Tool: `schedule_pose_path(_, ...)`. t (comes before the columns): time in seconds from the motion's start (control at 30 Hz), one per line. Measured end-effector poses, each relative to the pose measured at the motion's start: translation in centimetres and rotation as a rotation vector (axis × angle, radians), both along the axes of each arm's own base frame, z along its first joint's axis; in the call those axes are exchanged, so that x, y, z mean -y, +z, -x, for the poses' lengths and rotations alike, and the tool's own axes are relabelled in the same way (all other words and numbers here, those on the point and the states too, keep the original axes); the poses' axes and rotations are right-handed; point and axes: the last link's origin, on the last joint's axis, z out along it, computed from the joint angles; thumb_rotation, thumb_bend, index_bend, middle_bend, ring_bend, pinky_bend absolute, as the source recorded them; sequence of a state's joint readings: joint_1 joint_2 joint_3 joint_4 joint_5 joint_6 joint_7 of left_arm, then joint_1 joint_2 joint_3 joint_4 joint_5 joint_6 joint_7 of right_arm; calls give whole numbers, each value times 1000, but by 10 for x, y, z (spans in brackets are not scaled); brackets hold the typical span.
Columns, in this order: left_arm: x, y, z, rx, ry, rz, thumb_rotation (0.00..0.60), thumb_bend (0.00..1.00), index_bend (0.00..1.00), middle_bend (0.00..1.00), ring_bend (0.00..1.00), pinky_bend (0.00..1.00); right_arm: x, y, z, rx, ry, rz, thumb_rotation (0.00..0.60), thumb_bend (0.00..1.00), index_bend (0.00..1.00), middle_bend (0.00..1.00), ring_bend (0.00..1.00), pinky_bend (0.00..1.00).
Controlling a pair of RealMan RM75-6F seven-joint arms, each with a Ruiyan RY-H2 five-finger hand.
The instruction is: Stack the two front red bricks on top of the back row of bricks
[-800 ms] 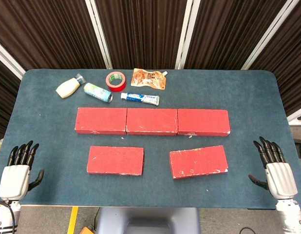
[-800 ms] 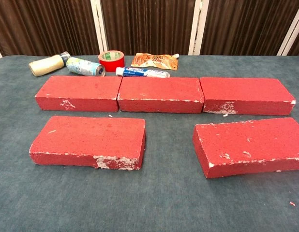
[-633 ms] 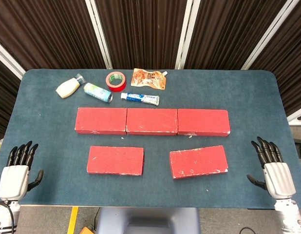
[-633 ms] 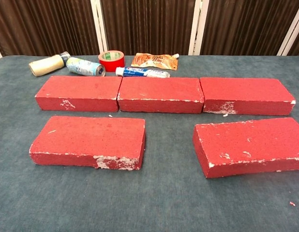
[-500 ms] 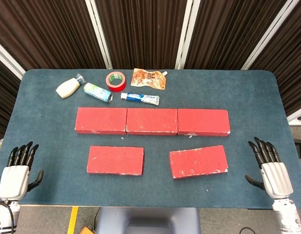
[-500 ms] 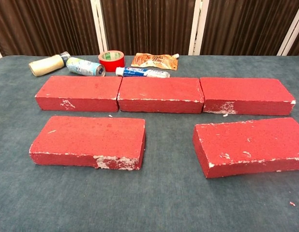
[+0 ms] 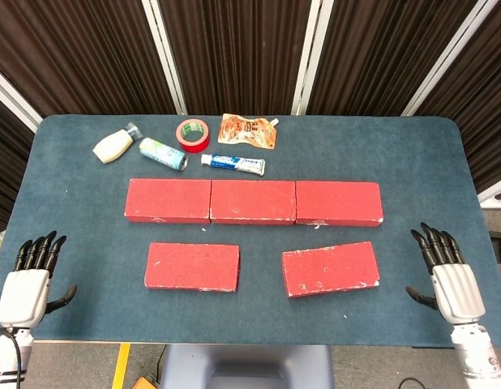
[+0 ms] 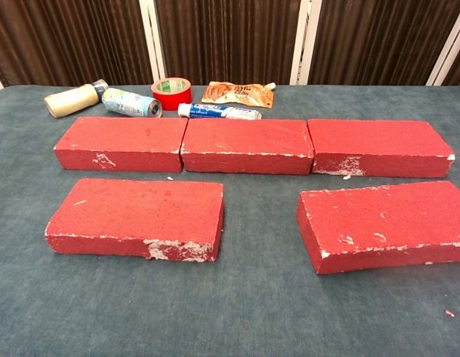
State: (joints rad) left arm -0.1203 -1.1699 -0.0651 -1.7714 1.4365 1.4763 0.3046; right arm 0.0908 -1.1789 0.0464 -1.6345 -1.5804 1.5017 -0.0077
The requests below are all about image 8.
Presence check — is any orange spout pouch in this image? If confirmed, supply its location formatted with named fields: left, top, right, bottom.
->
left=201, top=80, right=277, bottom=109

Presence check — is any cream plastic bottle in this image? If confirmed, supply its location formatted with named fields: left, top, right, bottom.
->
left=43, top=78, right=110, bottom=119

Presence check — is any blue felt table cover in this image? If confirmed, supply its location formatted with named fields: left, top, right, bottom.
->
left=0, top=84, right=460, bottom=357

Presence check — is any white blue toothpaste tube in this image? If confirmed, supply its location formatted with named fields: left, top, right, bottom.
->
left=177, top=102, right=263, bottom=121

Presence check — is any red tape roll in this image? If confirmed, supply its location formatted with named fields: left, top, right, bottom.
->
left=150, top=77, right=193, bottom=112

